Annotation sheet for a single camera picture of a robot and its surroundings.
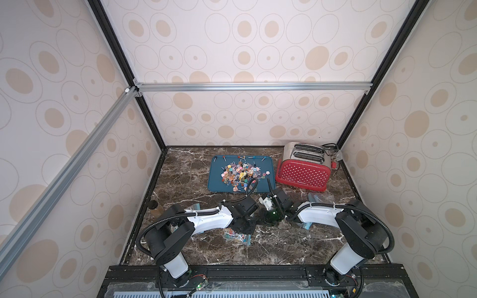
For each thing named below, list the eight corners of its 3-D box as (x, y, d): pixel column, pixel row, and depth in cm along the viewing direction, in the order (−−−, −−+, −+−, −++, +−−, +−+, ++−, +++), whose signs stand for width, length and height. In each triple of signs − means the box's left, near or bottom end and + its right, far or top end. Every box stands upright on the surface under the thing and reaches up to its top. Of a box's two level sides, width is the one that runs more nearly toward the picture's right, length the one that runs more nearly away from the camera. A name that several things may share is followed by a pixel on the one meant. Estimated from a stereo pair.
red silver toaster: (275, 182, 103) (279, 163, 91) (278, 159, 114) (283, 139, 102) (321, 191, 100) (332, 173, 87) (320, 166, 111) (330, 147, 98)
